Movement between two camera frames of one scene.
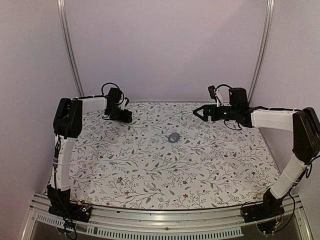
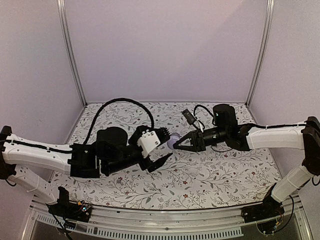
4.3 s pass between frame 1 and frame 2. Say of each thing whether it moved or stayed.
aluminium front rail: stayed
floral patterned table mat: stayed
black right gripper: moved
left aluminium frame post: stayed
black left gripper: moved
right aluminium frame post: stayed
